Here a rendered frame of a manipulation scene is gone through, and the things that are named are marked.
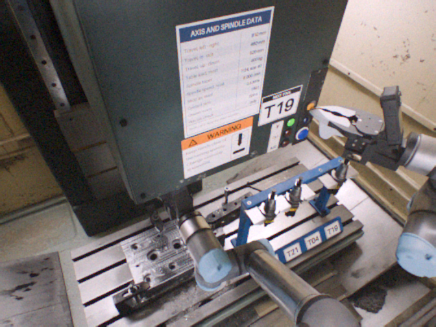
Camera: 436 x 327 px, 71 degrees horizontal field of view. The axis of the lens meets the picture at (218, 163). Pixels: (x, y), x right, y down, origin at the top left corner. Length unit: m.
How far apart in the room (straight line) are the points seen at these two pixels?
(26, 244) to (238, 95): 1.62
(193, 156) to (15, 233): 1.58
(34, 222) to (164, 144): 1.57
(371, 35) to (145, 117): 1.16
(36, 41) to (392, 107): 0.96
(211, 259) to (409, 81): 1.04
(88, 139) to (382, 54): 1.23
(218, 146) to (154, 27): 0.27
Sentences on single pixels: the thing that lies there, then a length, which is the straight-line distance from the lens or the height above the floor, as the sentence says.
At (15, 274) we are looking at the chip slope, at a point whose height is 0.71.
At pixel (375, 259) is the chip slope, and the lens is 1.66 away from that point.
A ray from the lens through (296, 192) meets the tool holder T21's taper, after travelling 1.09.
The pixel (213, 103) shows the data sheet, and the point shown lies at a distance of 0.54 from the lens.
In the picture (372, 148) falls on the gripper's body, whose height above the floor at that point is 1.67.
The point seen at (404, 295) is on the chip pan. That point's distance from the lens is 1.77.
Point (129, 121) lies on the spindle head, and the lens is 0.49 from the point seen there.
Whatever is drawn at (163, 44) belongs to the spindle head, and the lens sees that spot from 0.45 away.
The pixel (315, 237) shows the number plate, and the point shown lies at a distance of 1.40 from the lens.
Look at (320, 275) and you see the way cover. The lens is 1.57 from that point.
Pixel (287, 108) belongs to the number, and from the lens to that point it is 0.67.
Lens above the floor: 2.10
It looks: 47 degrees down
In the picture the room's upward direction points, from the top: 2 degrees clockwise
